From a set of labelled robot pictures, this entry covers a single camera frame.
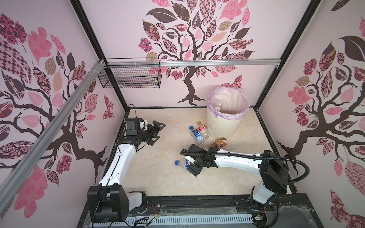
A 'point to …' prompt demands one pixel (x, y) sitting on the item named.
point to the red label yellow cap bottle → (203, 130)
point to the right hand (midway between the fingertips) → (192, 162)
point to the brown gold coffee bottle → (220, 142)
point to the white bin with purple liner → (226, 107)
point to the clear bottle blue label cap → (198, 136)
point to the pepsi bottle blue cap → (184, 163)
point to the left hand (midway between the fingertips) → (163, 131)
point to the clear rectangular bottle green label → (218, 104)
